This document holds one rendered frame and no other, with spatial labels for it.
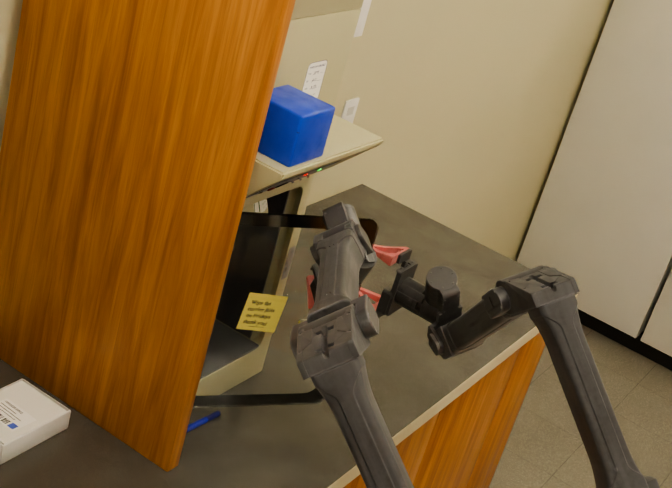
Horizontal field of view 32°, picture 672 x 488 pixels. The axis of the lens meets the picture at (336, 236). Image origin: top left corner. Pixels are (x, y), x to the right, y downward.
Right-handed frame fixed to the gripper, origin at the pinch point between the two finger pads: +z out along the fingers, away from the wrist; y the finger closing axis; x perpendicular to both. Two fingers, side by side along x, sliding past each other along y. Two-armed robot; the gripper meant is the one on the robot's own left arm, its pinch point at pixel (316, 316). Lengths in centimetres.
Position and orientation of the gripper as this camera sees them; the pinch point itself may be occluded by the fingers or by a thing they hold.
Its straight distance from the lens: 205.8
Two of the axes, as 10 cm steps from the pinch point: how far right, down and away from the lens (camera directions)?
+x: 8.9, 0.2, 4.5
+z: -3.8, 5.7, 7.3
